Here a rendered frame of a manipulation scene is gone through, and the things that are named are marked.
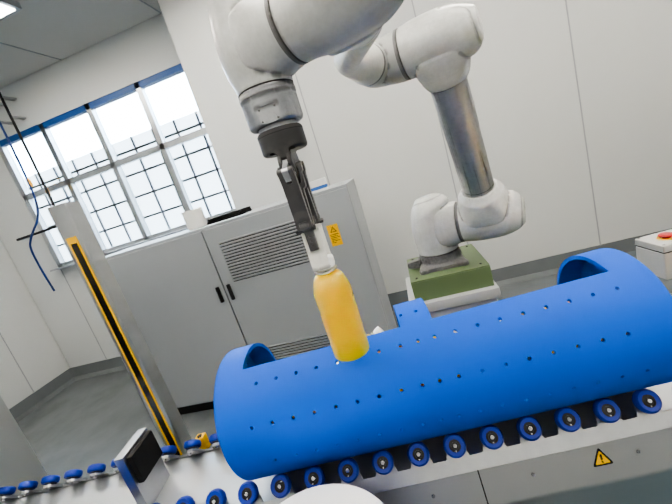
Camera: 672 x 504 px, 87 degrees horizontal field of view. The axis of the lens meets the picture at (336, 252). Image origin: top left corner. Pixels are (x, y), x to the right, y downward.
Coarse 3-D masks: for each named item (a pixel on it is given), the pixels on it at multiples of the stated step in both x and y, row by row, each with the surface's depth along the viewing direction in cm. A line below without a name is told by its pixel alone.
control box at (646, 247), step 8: (640, 240) 103; (648, 240) 101; (656, 240) 100; (664, 240) 98; (640, 248) 103; (648, 248) 100; (656, 248) 97; (664, 248) 95; (640, 256) 104; (648, 256) 101; (656, 256) 98; (664, 256) 96; (648, 264) 102; (656, 264) 99; (664, 264) 96; (656, 272) 100; (664, 272) 97
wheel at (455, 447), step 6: (444, 438) 72; (450, 438) 72; (456, 438) 71; (462, 438) 71; (444, 444) 72; (450, 444) 71; (456, 444) 71; (462, 444) 71; (450, 450) 71; (456, 450) 71; (462, 450) 70; (450, 456) 71; (456, 456) 70
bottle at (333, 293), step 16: (320, 272) 60; (336, 272) 60; (320, 288) 60; (336, 288) 59; (320, 304) 60; (336, 304) 59; (352, 304) 61; (336, 320) 60; (352, 320) 61; (336, 336) 61; (352, 336) 61; (336, 352) 62; (352, 352) 61
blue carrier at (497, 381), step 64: (576, 256) 76; (448, 320) 69; (512, 320) 66; (576, 320) 63; (640, 320) 61; (256, 384) 91; (320, 384) 68; (384, 384) 66; (448, 384) 64; (512, 384) 64; (576, 384) 63; (640, 384) 65; (256, 448) 68; (320, 448) 68; (384, 448) 71
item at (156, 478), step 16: (144, 432) 90; (128, 448) 84; (144, 448) 86; (160, 448) 92; (128, 464) 82; (144, 464) 85; (160, 464) 92; (128, 480) 83; (144, 480) 84; (160, 480) 90; (144, 496) 84
